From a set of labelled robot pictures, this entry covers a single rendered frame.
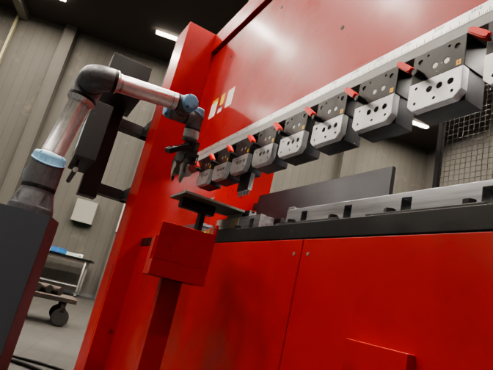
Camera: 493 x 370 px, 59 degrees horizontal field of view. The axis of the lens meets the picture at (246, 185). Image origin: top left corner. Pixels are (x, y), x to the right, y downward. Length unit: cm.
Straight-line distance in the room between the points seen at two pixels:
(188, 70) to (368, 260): 217
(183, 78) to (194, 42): 27
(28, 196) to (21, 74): 1192
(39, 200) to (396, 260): 120
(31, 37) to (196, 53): 1123
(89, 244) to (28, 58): 538
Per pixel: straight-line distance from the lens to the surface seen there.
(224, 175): 201
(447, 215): 83
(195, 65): 291
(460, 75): 111
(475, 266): 78
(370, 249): 93
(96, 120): 275
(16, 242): 161
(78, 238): 1209
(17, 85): 1340
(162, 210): 261
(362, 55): 145
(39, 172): 167
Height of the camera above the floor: 63
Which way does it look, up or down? 15 degrees up
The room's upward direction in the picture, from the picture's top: 13 degrees clockwise
